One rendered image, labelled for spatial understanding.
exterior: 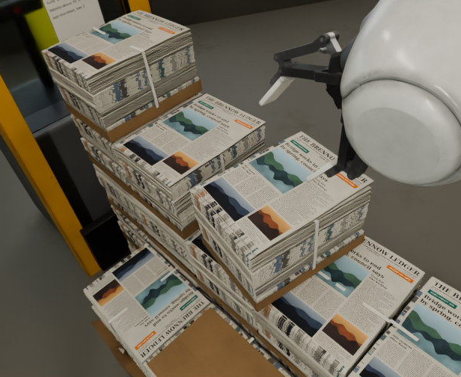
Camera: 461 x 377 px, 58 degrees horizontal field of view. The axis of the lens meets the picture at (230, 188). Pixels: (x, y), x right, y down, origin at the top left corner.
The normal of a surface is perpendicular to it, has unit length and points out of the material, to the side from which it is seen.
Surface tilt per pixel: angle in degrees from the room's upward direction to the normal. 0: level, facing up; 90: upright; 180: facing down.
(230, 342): 0
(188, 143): 1
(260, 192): 0
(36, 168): 90
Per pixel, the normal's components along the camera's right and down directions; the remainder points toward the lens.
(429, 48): -0.38, -0.36
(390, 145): -0.64, 0.64
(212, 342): -0.11, -0.71
